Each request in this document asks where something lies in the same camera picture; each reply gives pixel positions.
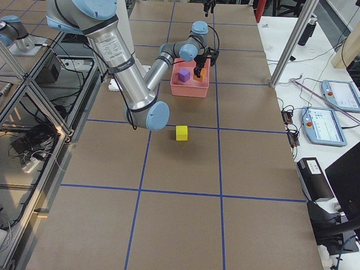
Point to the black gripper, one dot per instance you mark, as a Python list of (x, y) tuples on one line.
[(208, 4), (200, 60)]

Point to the black computer monitor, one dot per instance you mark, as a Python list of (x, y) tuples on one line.
[(332, 230)]

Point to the black box with label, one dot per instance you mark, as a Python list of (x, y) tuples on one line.
[(313, 180)]

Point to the pink plastic bin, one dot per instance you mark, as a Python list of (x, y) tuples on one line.
[(191, 88)]

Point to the aluminium frame rail structure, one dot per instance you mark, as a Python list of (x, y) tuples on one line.
[(45, 93)]

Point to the aluminium frame post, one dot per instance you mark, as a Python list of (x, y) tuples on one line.
[(293, 40)]

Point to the orange block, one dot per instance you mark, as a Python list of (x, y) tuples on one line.
[(201, 77)]

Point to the purple block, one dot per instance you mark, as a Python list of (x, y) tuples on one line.
[(183, 75)]

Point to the far blue teach pendant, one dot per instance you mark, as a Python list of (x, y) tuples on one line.
[(341, 94)]

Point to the black water bottle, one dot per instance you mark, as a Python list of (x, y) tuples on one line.
[(308, 31)]

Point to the blue teach pendant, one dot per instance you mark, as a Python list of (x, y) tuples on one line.
[(341, 94), (322, 126)]

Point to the yellow block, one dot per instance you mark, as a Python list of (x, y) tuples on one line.
[(181, 133)]

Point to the near blue teach pendant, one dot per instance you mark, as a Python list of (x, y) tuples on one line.
[(322, 126)]

